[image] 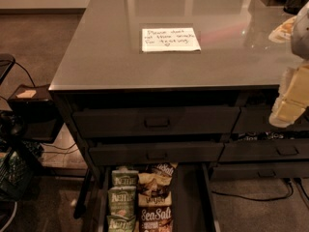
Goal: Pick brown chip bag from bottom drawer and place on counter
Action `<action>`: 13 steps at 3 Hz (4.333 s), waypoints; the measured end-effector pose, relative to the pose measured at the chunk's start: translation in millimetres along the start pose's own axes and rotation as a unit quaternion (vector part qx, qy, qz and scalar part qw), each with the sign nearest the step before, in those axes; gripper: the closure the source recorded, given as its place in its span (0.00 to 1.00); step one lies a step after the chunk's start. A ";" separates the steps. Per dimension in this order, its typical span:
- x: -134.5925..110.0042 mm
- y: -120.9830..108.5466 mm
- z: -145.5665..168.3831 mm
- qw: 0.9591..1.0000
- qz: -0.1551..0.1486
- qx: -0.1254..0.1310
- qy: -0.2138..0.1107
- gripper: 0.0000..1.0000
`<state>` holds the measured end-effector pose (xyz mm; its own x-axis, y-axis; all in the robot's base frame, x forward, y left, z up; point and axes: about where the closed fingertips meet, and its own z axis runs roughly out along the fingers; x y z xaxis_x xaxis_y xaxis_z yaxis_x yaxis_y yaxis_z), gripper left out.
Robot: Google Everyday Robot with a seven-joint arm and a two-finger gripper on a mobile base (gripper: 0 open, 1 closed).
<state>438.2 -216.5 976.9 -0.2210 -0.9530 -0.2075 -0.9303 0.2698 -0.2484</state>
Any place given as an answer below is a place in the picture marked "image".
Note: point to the open bottom left drawer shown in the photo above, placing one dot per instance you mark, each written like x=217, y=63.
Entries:
x=192, y=208

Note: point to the green kettle chip bag middle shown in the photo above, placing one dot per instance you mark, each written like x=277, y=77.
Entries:
x=122, y=201

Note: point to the green plastic crate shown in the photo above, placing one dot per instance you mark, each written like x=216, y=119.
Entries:
x=15, y=175

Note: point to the brown sea salt chip bag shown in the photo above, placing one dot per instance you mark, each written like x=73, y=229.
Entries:
x=156, y=219

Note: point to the green kettle chip bag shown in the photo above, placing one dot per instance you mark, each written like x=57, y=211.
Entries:
x=121, y=224
x=122, y=201
x=124, y=177

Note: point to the green kettle chip bag rear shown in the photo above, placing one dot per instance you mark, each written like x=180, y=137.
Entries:
x=124, y=177

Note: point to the top right drawer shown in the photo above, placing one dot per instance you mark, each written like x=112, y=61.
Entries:
x=255, y=119

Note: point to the black chair edge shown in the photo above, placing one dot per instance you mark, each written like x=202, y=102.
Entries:
x=6, y=63

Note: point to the middle right drawer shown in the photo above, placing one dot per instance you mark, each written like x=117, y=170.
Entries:
x=282, y=149

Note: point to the brown chip bag middle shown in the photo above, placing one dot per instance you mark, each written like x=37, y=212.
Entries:
x=153, y=190

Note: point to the snack bags in right drawer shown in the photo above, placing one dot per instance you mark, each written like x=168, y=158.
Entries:
x=269, y=135

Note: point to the top left drawer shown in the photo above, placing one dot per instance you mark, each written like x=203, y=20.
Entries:
x=93, y=123

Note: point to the middle left drawer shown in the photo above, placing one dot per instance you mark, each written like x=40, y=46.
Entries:
x=144, y=153

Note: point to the dark grey drawer cabinet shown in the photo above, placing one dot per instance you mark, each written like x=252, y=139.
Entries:
x=104, y=66

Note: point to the black box with label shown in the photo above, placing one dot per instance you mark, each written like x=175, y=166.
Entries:
x=42, y=120

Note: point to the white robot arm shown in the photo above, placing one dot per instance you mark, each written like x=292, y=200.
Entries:
x=296, y=31

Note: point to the brown chip bag rear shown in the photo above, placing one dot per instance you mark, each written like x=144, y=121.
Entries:
x=165, y=169

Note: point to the green kettle chip bag front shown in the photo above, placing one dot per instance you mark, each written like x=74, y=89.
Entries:
x=121, y=224

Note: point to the white handwritten paper note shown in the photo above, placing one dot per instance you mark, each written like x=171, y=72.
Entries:
x=169, y=40

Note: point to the bottom right drawer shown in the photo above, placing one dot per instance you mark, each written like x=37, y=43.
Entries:
x=296, y=169

